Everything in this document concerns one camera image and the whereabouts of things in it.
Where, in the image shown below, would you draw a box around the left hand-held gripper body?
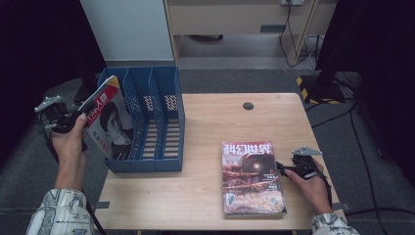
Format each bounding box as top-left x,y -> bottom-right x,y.
33,95 -> 79,134

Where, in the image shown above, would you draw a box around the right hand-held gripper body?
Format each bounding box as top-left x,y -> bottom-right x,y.
291,146 -> 324,180

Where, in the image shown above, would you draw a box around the red brown cover magazine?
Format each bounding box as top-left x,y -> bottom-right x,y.
221,141 -> 288,218

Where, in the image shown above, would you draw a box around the portrait magazine with red title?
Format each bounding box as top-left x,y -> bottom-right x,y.
77,75 -> 135,162

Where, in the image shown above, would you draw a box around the blue plastic file rack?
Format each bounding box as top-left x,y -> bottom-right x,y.
97,65 -> 186,174

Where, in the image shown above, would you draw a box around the person's right hand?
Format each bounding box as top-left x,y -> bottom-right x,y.
285,159 -> 333,215

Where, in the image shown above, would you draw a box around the person's left hand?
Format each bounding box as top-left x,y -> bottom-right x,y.
50,112 -> 89,171

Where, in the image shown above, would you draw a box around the black curtain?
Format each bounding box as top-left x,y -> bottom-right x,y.
0,0 -> 108,165
314,0 -> 415,179

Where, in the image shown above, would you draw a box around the beige wooden desk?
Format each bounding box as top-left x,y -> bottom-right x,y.
162,0 -> 337,67

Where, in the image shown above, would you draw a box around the short black floor cable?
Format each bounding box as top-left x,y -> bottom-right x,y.
306,101 -> 356,129

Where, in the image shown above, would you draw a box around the long black floor cable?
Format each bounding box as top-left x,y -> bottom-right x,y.
344,104 -> 415,217

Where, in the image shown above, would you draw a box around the white cables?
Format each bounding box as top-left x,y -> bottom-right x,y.
302,34 -> 323,72

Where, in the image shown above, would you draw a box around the black power cable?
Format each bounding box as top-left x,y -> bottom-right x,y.
278,4 -> 309,69

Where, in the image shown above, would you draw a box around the dark drawer handle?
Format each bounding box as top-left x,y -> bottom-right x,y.
188,33 -> 224,43

